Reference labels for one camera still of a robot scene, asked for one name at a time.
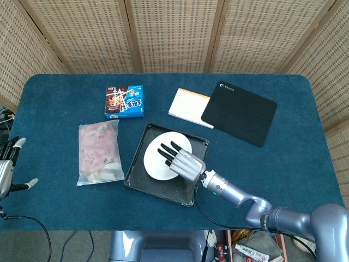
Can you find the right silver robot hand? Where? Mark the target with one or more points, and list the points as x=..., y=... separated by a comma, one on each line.
x=185, y=163

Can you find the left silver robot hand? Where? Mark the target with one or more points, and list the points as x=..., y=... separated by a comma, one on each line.
x=6, y=166

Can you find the white round plate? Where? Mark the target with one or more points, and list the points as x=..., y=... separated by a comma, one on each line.
x=156, y=161

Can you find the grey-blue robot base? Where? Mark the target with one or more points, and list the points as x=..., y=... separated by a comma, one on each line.
x=152, y=245

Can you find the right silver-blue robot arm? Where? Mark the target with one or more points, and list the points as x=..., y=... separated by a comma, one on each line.
x=272, y=210

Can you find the black square tray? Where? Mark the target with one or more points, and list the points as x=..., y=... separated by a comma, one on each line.
x=136, y=174

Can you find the white notepad with orange edge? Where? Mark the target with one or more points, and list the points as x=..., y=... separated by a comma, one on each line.
x=188, y=106

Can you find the black mouse pad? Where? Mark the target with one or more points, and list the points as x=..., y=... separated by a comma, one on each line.
x=240, y=114

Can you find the blue snack box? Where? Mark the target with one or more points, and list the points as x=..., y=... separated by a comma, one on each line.
x=124, y=102

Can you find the blue table cloth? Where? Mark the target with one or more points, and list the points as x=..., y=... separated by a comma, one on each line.
x=272, y=169

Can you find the frosted plastic bag with clothes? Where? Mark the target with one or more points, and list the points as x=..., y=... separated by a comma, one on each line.
x=98, y=152

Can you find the box of assorted packages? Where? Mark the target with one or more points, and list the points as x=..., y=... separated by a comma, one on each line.
x=253, y=247

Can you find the woven rattan folding screen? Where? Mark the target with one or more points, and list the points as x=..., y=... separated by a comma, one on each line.
x=174, y=35

